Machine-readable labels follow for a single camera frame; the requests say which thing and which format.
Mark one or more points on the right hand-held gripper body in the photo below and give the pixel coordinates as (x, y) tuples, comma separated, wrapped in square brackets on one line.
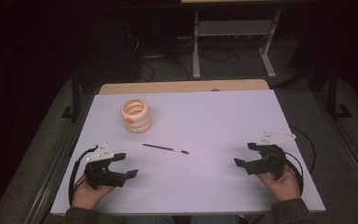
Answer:
[(272, 161)]

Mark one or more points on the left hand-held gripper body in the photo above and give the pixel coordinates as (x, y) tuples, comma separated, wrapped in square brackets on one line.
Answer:
[(101, 174)]

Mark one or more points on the cream ringed pen holder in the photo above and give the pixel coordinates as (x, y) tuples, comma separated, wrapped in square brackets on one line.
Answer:
[(140, 123)]

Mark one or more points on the black pen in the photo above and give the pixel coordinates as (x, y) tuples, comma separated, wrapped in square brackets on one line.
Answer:
[(164, 148)]

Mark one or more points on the person's left hand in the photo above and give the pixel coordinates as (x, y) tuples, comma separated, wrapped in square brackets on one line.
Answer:
[(87, 196)]

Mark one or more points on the person's right hand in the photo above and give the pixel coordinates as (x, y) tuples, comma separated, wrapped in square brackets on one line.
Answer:
[(284, 188)]

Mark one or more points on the white table cover sheet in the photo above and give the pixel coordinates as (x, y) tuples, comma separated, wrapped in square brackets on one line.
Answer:
[(199, 118)]

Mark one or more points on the black metal stand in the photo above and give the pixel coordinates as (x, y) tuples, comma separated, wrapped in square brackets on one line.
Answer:
[(75, 96), (332, 93)]

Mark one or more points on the white metal stand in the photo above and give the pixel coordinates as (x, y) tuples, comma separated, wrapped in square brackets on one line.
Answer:
[(195, 62)]

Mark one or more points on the metal frame rail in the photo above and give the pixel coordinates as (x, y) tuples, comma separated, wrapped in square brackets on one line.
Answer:
[(56, 174), (351, 155)]

